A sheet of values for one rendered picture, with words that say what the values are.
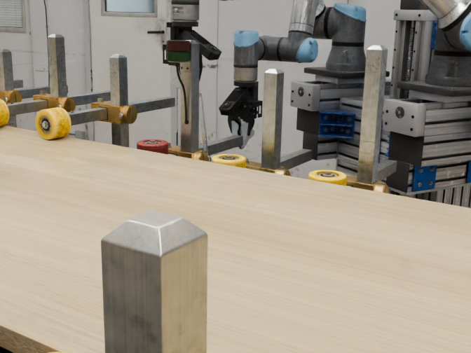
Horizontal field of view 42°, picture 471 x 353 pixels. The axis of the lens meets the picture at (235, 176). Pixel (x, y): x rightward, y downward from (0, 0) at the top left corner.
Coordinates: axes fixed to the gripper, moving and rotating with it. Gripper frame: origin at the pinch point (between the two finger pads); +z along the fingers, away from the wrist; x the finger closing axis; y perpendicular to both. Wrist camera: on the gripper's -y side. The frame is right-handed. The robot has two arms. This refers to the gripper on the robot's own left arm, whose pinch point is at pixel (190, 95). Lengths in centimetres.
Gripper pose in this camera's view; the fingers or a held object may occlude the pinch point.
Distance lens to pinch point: 172.8
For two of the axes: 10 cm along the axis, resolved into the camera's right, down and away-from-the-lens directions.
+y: -8.4, -1.6, 5.2
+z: -0.2, 9.7, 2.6
